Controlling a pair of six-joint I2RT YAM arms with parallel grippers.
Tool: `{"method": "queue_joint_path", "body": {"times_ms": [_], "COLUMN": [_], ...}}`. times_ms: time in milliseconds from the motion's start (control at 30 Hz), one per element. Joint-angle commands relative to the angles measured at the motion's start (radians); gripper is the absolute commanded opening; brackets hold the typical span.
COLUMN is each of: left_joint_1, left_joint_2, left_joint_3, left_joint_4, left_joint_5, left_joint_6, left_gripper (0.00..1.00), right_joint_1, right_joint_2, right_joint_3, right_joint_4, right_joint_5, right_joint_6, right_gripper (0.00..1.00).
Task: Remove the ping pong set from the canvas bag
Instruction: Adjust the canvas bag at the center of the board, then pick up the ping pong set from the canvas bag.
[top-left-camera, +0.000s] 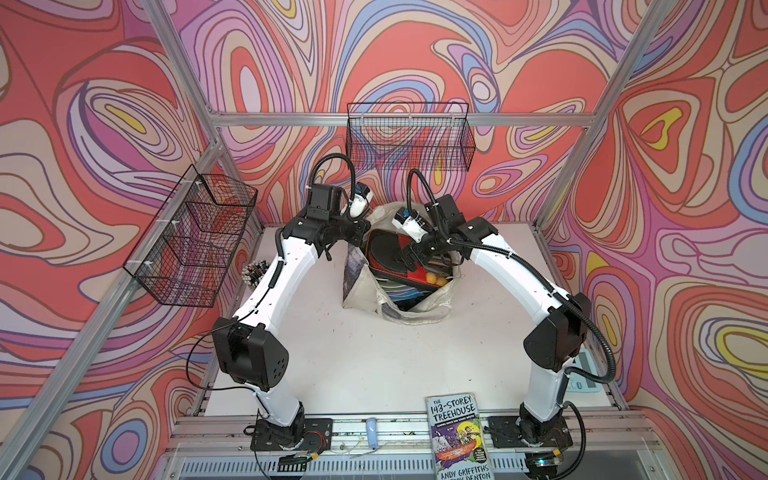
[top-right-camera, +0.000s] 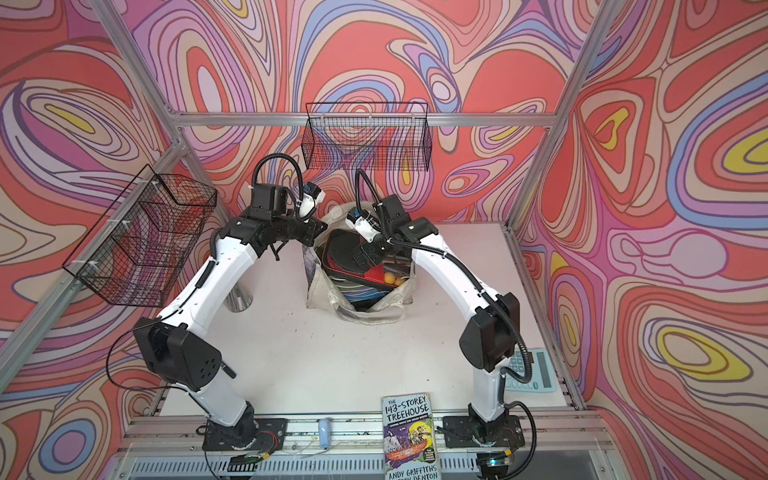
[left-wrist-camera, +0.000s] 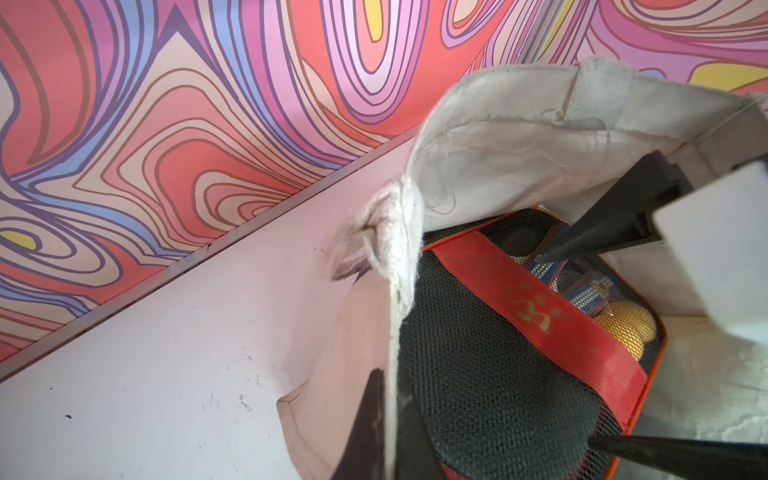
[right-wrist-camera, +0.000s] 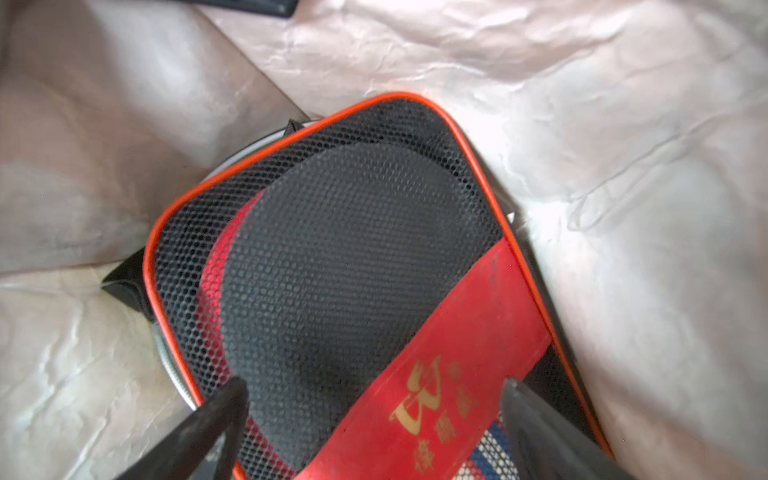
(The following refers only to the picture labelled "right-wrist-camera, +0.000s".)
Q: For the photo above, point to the cream canvas tote bag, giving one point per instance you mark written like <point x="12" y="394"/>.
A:
<point x="627" y="139"/>

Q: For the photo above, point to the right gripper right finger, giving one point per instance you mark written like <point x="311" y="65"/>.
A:
<point x="544" y="445"/>

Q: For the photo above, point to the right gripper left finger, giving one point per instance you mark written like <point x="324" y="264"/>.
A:
<point x="217" y="426"/>

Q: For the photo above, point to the red black ping pong case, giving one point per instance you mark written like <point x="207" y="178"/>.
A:
<point x="359" y="275"/>

